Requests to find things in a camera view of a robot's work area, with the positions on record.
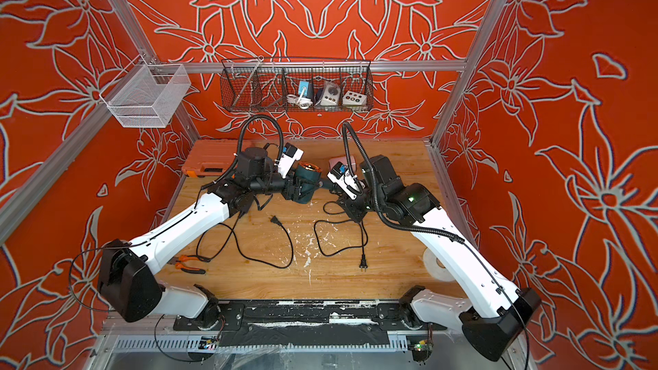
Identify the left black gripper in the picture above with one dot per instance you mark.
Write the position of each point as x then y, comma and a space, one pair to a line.
290, 193

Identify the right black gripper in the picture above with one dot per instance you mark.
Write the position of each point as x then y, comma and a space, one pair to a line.
349, 207

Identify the dark green hair dryer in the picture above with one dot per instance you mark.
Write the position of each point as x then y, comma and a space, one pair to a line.
307, 180

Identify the pink hair dryer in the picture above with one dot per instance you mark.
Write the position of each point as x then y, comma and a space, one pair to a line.
339, 166

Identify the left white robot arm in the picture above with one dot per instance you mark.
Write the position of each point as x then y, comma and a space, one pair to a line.
127, 276

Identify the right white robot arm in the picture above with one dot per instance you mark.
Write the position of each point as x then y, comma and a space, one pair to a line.
495, 312

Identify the orange plastic tool case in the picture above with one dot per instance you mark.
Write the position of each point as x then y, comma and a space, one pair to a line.
210, 158

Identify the blue white small box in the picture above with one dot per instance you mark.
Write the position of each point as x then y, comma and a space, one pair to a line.
304, 90

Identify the white round socket adapter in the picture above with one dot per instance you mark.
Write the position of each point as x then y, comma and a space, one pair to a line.
329, 95

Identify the white tape roll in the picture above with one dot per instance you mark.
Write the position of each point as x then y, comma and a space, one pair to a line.
435, 268

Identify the white power strip cube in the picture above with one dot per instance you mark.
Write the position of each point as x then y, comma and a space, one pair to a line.
353, 99

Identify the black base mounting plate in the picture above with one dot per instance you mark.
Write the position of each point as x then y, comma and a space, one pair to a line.
369, 325

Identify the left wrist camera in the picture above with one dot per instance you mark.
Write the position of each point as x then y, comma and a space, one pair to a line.
289, 156

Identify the black wire wall basket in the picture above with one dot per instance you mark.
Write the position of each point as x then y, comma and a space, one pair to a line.
274, 90

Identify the orange handled pliers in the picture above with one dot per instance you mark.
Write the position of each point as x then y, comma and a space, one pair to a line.
181, 263

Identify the aluminium frame rail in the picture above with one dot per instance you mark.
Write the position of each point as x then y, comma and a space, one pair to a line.
377, 66

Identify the white mesh wall basket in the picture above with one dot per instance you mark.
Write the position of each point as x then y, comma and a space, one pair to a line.
145, 98

